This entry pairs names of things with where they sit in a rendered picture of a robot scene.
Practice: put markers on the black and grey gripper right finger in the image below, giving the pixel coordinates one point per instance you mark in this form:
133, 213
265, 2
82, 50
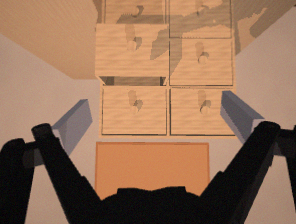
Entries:
233, 191

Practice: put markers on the small wooden chest of drawers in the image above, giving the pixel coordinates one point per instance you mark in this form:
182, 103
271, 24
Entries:
167, 87

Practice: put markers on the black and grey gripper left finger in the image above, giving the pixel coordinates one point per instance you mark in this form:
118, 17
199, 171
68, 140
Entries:
79, 201

